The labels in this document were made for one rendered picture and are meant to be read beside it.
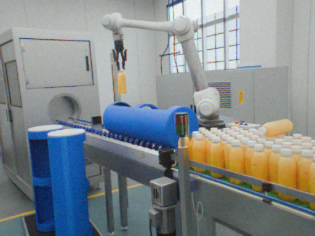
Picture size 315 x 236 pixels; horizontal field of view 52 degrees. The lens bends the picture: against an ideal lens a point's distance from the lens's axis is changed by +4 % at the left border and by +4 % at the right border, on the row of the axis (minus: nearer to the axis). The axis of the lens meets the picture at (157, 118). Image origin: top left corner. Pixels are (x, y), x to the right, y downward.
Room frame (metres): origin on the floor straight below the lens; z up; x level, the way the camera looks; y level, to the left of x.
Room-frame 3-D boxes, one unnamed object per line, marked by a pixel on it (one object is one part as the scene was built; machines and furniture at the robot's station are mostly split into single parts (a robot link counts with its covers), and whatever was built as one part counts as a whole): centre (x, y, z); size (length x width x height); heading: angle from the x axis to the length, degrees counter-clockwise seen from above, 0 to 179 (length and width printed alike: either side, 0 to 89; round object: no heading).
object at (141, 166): (2.80, 0.43, 0.79); 2.17 x 0.29 x 0.34; 36
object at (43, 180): (2.75, 0.99, 0.59); 0.28 x 0.28 x 0.88
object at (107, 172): (2.76, 0.49, 0.31); 0.06 x 0.06 x 0.63; 36
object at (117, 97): (3.35, 0.42, 0.85); 0.06 x 0.06 x 1.70; 36
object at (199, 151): (1.67, -0.22, 0.99); 0.07 x 0.07 x 0.19
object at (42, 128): (2.75, 0.99, 1.03); 0.28 x 0.28 x 0.01
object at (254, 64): (3.65, -1.08, 1.48); 0.24 x 0.12 x 0.08; 36
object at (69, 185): (2.45, 0.72, 0.59); 0.28 x 0.28 x 0.88
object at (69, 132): (2.45, 0.72, 1.03); 0.28 x 0.28 x 0.01
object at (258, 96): (4.37, -0.73, 0.72); 2.15 x 0.54 x 1.45; 28
